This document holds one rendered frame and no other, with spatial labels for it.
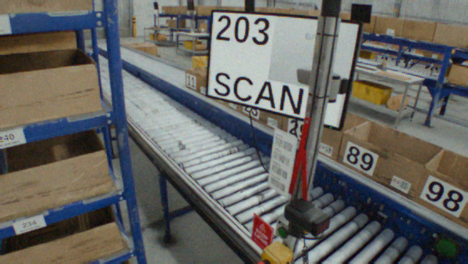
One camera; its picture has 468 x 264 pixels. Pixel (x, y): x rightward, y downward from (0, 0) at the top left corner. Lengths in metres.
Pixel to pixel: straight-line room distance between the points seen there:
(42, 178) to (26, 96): 0.18
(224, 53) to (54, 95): 0.55
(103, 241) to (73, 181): 0.19
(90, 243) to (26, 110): 0.37
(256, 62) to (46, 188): 0.66
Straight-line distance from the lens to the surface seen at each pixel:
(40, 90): 0.62
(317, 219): 0.73
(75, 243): 0.80
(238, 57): 0.91
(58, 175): 0.70
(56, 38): 1.62
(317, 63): 0.68
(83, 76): 0.62
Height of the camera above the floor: 1.54
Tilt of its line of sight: 24 degrees down
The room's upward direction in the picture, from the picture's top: 3 degrees clockwise
